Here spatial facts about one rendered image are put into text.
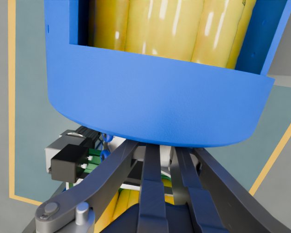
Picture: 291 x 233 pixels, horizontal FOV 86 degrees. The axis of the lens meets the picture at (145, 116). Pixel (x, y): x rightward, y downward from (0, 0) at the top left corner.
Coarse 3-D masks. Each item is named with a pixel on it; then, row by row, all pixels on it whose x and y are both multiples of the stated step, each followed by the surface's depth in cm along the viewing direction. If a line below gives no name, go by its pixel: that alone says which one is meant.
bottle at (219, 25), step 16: (208, 0) 16; (224, 0) 16; (240, 0) 16; (208, 16) 16; (224, 16) 16; (240, 16) 17; (208, 32) 17; (224, 32) 17; (208, 48) 17; (224, 48) 17; (208, 64) 18; (224, 64) 19
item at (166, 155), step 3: (165, 147) 16; (168, 147) 16; (165, 150) 16; (168, 150) 16; (165, 153) 16; (168, 153) 16; (162, 156) 16; (165, 156) 16; (168, 156) 16; (162, 159) 16; (165, 159) 16; (168, 159) 16
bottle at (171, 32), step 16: (144, 0) 13; (160, 0) 12; (176, 0) 12; (192, 0) 13; (128, 16) 15; (144, 16) 13; (160, 16) 12; (176, 16) 13; (192, 16) 13; (128, 32) 14; (144, 32) 13; (160, 32) 13; (176, 32) 13; (192, 32) 14; (128, 48) 15; (144, 48) 14; (160, 48) 13; (176, 48) 13; (192, 48) 15
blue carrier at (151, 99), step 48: (48, 0) 13; (288, 0) 17; (48, 48) 14; (96, 48) 11; (48, 96) 16; (96, 96) 12; (144, 96) 11; (192, 96) 11; (240, 96) 12; (192, 144) 12
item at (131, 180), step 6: (138, 162) 42; (138, 168) 39; (132, 174) 37; (138, 174) 37; (126, 180) 36; (132, 180) 36; (138, 180) 36; (126, 186) 36; (132, 186) 35; (138, 186) 35
